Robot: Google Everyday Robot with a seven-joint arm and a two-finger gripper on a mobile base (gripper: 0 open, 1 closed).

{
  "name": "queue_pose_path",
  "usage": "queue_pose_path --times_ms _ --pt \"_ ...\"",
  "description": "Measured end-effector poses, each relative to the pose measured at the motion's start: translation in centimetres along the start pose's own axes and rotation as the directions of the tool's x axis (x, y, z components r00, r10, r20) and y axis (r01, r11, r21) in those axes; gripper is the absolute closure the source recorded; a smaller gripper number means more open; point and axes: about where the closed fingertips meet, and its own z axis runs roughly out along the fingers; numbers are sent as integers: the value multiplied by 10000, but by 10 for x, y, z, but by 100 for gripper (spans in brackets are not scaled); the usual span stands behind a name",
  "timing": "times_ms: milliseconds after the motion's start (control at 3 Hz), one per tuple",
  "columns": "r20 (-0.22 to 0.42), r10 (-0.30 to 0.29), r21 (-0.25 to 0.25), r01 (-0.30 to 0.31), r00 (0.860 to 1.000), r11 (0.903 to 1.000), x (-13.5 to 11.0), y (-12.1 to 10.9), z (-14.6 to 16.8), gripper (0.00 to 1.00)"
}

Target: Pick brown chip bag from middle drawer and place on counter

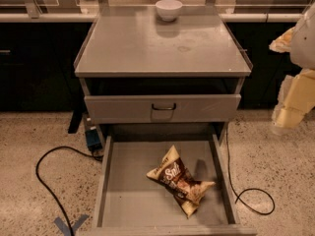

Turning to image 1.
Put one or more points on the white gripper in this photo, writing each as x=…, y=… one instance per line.
x=304, y=44

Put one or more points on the brown chip bag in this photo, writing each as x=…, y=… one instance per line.
x=177, y=179

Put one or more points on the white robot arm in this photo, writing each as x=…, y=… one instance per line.
x=302, y=51

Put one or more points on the grey drawer cabinet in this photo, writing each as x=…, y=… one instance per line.
x=132, y=51

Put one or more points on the white bowl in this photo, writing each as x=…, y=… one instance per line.
x=168, y=10

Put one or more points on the blue power box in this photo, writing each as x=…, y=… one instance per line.
x=92, y=139

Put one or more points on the blue tape cross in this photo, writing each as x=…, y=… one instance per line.
x=70, y=229

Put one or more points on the black drawer handle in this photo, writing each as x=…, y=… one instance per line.
x=164, y=108

